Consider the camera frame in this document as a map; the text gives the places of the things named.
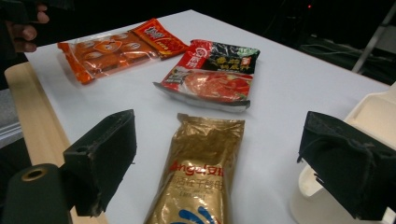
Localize orange clear snack packet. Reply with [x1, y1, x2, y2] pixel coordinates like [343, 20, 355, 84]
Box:
[57, 18, 190, 86]

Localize white metal stand frame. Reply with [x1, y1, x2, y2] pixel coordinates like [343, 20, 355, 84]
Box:
[351, 3, 396, 74]

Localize white plastic container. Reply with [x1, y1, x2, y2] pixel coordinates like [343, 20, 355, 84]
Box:
[289, 81, 396, 224]

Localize gold foil yeast packet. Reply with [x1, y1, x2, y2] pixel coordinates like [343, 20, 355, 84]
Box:
[143, 112, 246, 224]

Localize light wooden table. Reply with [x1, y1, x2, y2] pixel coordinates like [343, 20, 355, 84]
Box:
[4, 61, 110, 224]

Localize white table mat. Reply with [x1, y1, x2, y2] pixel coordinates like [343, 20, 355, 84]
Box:
[23, 8, 390, 224]

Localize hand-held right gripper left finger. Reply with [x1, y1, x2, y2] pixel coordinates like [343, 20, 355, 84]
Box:
[60, 108, 138, 217]

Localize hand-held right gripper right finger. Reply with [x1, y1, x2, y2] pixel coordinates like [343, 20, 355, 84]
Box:
[297, 110, 396, 221]

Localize red and black soup packet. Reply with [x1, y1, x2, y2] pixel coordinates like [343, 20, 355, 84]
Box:
[152, 38, 262, 114]

